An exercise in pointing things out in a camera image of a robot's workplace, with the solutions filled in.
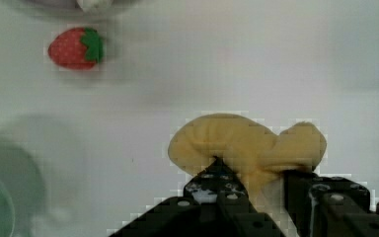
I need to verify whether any large plush strawberry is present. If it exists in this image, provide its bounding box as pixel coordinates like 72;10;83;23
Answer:
47;27;105;70

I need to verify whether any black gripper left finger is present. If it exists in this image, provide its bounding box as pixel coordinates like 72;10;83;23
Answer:
109;159;285;237

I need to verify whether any green mug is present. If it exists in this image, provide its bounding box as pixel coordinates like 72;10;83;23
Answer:
0;136;45;237

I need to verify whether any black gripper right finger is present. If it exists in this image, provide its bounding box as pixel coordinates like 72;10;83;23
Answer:
283;170;379;237

